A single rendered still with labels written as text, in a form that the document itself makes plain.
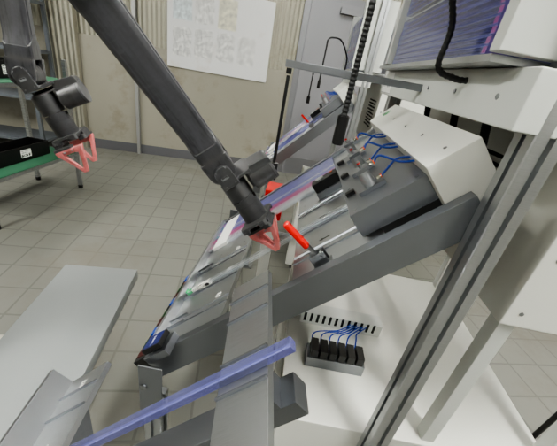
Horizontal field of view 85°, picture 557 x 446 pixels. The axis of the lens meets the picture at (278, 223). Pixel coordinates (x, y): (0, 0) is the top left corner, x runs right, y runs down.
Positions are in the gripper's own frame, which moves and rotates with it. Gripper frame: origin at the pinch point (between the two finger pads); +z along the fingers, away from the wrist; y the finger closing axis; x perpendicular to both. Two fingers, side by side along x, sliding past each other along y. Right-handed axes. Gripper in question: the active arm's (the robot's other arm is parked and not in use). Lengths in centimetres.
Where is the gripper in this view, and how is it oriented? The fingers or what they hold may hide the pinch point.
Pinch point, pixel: (276, 245)
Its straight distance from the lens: 75.4
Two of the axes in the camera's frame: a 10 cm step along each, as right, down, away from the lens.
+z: 5.2, 7.9, 3.2
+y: 0.9, -4.3, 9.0
